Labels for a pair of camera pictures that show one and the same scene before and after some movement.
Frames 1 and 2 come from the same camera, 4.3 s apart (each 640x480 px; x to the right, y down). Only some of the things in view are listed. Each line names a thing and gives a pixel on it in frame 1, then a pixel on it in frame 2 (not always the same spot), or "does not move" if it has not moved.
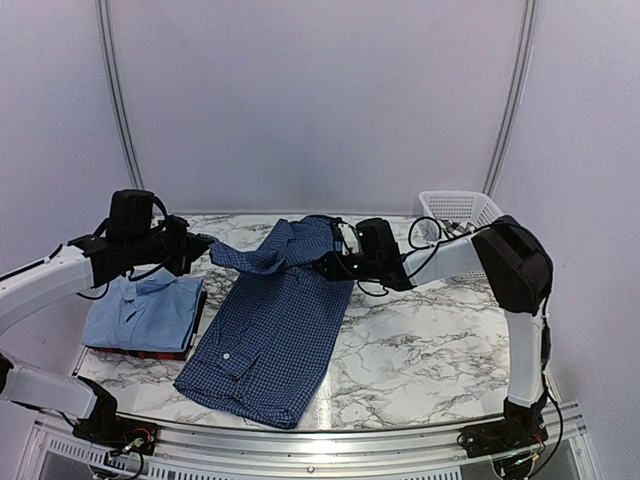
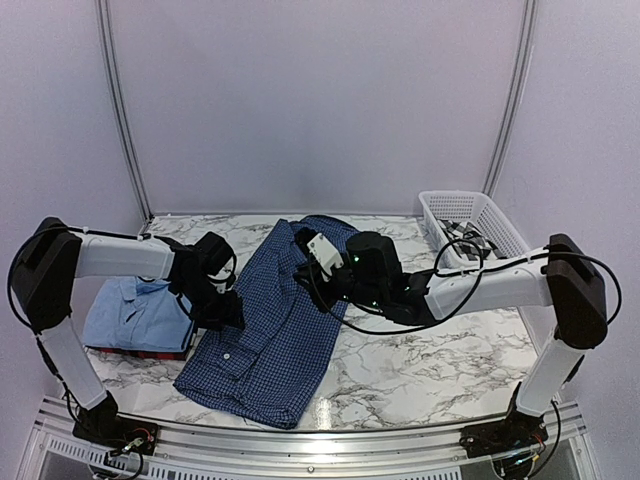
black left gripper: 190,246 -> 230,313
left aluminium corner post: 117,96 does not move
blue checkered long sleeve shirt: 272,329 does not move
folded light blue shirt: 153,312 does not move
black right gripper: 332,270 -> 323,300
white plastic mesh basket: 457,213 does not move
